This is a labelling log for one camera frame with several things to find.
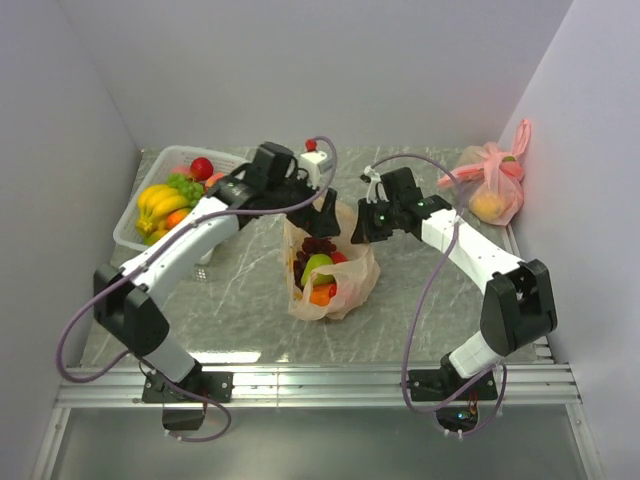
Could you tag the fake yellow banana bunch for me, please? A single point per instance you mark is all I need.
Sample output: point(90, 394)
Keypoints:
point(155, 203)

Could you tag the fake orange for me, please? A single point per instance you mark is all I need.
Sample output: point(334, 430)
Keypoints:
point(318, 296)

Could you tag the fake mango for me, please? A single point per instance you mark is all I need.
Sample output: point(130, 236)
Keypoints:
point(174, 218)

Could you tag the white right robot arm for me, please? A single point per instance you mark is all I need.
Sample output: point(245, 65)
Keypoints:
point(518, 303)

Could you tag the fake red apple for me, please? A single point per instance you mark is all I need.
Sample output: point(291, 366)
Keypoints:
point(201, 169)

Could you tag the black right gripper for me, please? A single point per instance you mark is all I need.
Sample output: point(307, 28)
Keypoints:
point(365, 232)

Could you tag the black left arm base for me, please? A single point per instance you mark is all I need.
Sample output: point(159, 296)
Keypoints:
point(185, 404)

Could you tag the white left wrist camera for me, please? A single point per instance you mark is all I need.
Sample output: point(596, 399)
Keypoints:
point(318, 165)

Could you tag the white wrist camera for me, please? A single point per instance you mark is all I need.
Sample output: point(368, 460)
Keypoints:
point(375, 190)
point(318, 165)

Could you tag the fake red strawberry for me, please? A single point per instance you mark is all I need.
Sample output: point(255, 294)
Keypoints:
point(338, 257)

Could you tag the fake peach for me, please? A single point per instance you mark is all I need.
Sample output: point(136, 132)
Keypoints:
point(211, 181)

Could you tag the fake green grape bunch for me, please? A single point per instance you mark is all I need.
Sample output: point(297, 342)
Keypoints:
point(191, 189)

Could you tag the translucent orange plastic bag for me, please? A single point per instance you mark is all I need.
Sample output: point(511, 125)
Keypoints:
point(355, 278)

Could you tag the white plastic fruit basket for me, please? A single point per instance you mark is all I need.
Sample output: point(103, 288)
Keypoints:
point(173, 159)

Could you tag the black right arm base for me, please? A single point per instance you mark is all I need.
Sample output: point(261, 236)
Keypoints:
point(461, 407)

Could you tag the pink tied fruit bag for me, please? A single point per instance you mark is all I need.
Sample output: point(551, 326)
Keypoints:
point(491, 178)

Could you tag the fake purple grape bunch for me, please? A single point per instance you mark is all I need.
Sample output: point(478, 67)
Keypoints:
point(313, 253)

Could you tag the aluminium table edge rail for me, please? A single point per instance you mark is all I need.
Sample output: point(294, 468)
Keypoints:
point(309, 386)

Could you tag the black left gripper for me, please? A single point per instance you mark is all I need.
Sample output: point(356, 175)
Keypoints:
point(320, 223)

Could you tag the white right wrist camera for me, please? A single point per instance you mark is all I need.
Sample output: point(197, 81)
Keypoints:
point(375, 190)

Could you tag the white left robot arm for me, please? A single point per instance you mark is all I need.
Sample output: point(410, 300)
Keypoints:
point(129, 299)

